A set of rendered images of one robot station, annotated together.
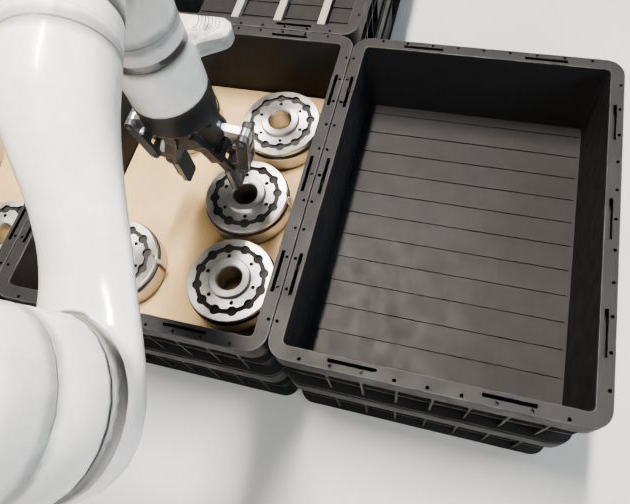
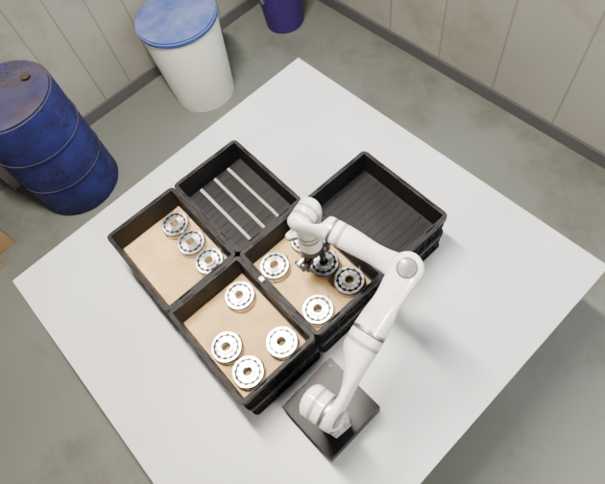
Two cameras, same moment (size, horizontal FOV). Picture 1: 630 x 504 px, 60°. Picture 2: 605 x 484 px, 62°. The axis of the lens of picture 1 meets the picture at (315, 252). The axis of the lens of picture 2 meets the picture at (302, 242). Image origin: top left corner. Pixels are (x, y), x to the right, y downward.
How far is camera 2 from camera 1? 1.22 m
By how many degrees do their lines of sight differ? 25
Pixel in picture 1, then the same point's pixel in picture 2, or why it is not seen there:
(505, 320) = (405, 223)
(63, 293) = (386, 259)
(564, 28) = (312, 147)
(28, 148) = (363, 246)
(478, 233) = (376, 213)
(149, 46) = not seen: hidden behind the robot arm
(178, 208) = (307, 286)
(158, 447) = not seen: hidden behind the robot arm
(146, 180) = (288, 291)
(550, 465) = (444, 245)
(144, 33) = not seen: hidden behind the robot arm
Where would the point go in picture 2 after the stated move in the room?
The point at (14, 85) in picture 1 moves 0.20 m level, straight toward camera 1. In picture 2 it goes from (354, 238) to (428, 225)
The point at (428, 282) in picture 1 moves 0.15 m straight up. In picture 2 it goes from (382, 233) to (383, 212)
